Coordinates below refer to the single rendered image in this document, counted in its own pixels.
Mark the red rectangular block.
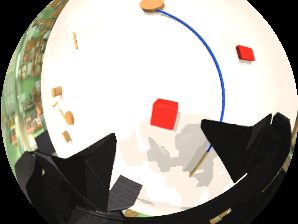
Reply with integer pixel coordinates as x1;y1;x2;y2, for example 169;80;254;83
235;44;255;61

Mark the red block with round hole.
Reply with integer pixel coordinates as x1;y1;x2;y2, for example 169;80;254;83
149;97;178;131

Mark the blue string with wooden stick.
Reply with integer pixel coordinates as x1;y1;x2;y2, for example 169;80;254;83
156;10;225;177

